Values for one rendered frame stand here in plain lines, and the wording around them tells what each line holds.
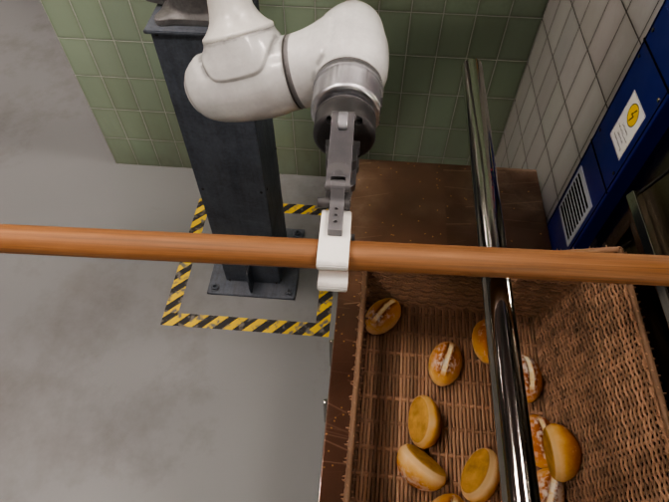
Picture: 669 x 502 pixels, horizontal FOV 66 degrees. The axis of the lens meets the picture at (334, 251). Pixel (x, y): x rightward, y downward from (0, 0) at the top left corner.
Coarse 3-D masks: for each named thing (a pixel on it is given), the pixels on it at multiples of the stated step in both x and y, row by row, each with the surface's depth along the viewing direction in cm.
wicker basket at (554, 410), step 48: (384, 288) 114; (432, 288) 112; (480, 288) 110; (528, 288) 108; (576, 288) 105; (624, 288) 92; (384, 336) 114; (432, 336) 114; (528, 336) 114; (624, 336) 89; (432, 384) 107; (480, 384) 107; (576, 384) 97; (624, 384) 86; (384, 432) 101; (480, 432) 101; (576, 432) 95; (624, 432) 84; (384, 480) 96; (576, 480) 91; (624, 480) 82
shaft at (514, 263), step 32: (0, 224) 53; (96, 256) 52; (128, 256) 52; (160, 256) 52; (192, 256) 51; (224, 256) 51; (256, 256) 51; (288, 256) 51; (352, 256) 50; (384, 256) 50; (416, 256) 50; (448, 256) 50; (480, 256) 50; (512, 256) 50; (544, 256) 50; (576, 256) 50; (608, 256) 50; (640, 256) 50
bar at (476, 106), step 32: (480, 64) 75; (480, 96) 70; (480, 128) 66; (480, 160) 63; (480, 192) 60; (480, 224) 58; (512, 288) 53; (512, 320) 50; (512, 352) 48; (512, 384) 46; (512, 416) 44; (512, 448) 43; (512, 480) 42
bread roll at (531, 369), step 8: (528, 360) 105; (528, 368) 103; (536, 368) 104; (528, 376) 102; (536, 376) 102; (528, 384) 102; (536, 384) 102; (528, 392) 102; (536, 392) 102; (528, 400) 103
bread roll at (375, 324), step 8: (376, 304) 113; (384, 304) 112; (392, 304) 112; (368, 312) 113; (376, 312) 111; (384, 312) 111; (392, 312) 112; (400, 312) 114; (368, 320) 111; (376, 320) 110; (384, 320) 111; (392, 320) 112; (368, 328) 111; (376, 328) 111; (384, 328) 111
